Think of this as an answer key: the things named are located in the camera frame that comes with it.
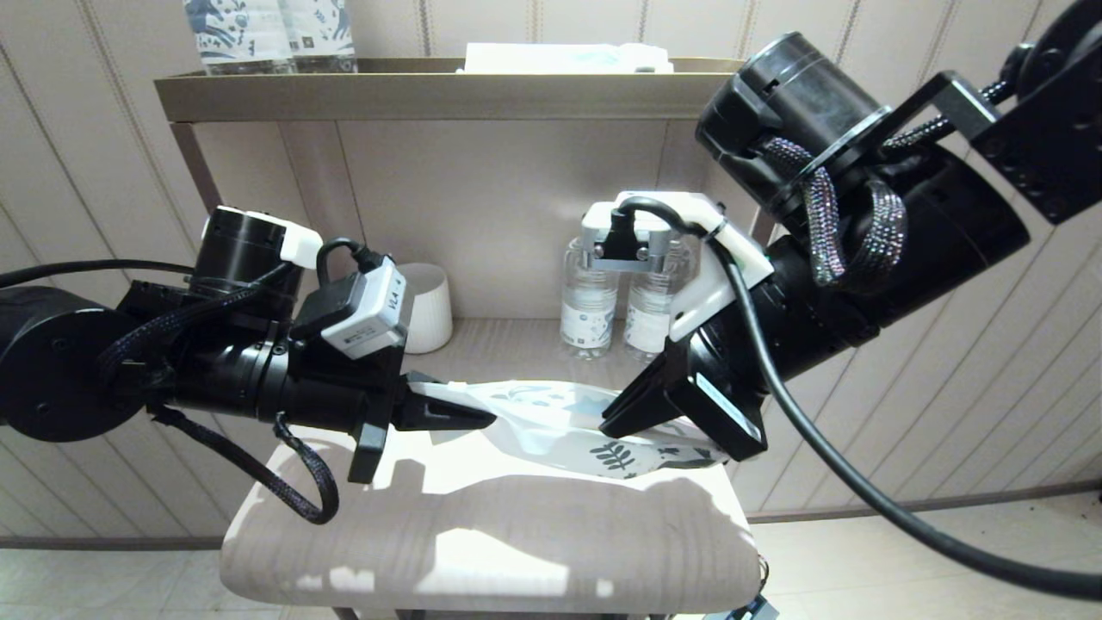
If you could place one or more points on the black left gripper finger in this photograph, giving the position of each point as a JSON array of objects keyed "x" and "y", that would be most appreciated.
[
  {"x": 422, "y": 379},
  {"x": 439, "y": 413}
]

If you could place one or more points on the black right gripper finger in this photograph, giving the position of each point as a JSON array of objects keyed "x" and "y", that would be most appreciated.
[{"x": 646, "y": 400}]

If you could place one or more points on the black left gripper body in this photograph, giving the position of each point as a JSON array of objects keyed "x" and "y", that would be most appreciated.
[{"x": 258, "y": 379}]

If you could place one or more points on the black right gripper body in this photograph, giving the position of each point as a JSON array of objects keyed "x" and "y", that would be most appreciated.
[{"x": 775, "y": 327}]

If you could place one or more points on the white floral plastic pouch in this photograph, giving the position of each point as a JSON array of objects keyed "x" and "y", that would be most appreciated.
[{"x": 551, "y": 422}]

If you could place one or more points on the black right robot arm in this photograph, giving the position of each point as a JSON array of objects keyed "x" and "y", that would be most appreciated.
[{"x": 947, "y": 224}]

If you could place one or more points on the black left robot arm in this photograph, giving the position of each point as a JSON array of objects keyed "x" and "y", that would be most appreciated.
[{"x": 52, "y": 370}]

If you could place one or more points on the white ribbed mug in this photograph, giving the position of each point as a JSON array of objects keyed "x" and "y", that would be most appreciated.
[{"x": 430, "y": 310}]

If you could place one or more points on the clear plastic water bottle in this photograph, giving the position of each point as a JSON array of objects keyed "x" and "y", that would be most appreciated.
[
  {"x": 650, "y": 319},
  {"x": 588, "y": 310}
]

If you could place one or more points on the light wooden shelf table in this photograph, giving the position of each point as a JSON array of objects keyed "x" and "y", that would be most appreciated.
[{"x": 482, "y": 534}]

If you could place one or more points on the white packet with blue print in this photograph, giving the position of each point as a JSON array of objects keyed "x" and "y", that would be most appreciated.
[{"x": 560, "y": 58}]

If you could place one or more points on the blue patterned packs on shelf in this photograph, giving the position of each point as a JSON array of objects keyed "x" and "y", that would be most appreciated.
[{"x": 237, "y": 34}]

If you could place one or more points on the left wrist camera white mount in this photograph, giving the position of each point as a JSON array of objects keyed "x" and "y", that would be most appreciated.
[{"x": 374, "y": 319}]

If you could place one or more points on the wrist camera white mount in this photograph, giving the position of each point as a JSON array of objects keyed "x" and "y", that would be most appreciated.
[
  {"x": 374, "y": 319},
  {"x": 680, "y": 207}
]

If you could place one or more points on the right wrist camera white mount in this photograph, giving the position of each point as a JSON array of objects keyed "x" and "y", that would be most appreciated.
[{"x": 680, "y": 207}]

